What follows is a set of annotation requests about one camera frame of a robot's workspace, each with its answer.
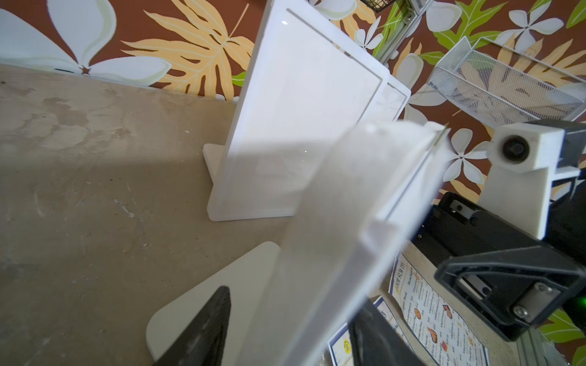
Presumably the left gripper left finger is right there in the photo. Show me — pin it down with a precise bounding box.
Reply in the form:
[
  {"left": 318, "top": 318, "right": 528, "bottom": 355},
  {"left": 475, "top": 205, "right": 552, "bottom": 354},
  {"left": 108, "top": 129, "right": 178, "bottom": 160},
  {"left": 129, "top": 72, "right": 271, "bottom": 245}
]
[{"left": 154, "top": 286, "right": 231, "bottom": 366}]

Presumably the white mesh basket right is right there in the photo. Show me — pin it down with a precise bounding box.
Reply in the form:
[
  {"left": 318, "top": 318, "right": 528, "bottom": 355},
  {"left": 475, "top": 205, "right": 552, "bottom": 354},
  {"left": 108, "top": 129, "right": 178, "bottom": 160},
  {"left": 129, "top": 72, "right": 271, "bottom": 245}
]
[{"left": 427, "top": 38, "right": 585, "bottom": 128}]

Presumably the white menu holder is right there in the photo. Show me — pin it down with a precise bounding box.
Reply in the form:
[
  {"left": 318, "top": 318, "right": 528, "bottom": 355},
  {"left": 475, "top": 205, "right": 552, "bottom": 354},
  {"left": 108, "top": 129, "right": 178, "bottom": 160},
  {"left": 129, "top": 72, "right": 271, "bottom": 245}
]
[
  {"left": 204, "top": 1, "right": 391, "bottom": 221},
  {"left": 147, "top": 121, "right": 450, "bottom": 365},
  {"left": 364, "top": 75, "right": 411, "bottom": 122}
]

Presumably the black wire basket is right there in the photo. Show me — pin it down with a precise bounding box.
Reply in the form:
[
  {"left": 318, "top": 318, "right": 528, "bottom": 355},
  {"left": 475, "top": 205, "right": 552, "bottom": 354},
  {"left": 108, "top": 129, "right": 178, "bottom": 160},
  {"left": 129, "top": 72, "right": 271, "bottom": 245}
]
[{"left": 361, "top": 0, "right": 397, "bottom": 13}]

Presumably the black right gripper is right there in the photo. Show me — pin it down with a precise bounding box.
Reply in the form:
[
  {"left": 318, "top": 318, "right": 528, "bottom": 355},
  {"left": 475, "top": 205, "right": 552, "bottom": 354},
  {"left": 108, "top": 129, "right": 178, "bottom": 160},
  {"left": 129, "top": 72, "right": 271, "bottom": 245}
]
[{"left": 412, "top": 185, "right": 585, "bottom": 341}]

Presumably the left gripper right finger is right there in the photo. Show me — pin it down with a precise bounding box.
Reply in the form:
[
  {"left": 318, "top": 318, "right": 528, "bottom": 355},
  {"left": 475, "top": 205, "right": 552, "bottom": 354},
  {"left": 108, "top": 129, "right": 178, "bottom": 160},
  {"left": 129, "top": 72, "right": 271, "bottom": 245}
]
[{"left": 349, "top": 300, "right": 424, "bottom": 366}]

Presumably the dim sum menu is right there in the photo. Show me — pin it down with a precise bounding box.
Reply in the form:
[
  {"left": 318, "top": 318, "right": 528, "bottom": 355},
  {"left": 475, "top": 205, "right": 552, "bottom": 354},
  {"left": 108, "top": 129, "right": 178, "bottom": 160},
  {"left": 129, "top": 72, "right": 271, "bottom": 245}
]
[
  {"left": 389, "top": 254, "right": 490, "bottom": 365},
  {"left": 320, "top": 296, "right": 413, "bottom": 365}
]

